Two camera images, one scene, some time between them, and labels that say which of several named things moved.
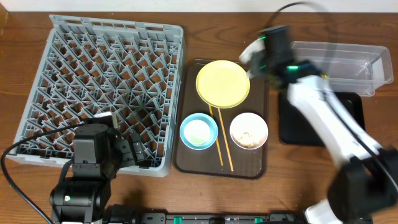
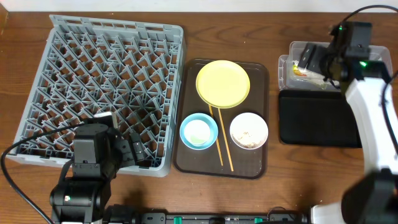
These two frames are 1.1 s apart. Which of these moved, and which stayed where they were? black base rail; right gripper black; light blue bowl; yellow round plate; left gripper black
Moved: right gripper black
Stayed: yellow round plate; light blue bowl; black base rail; left gripper black
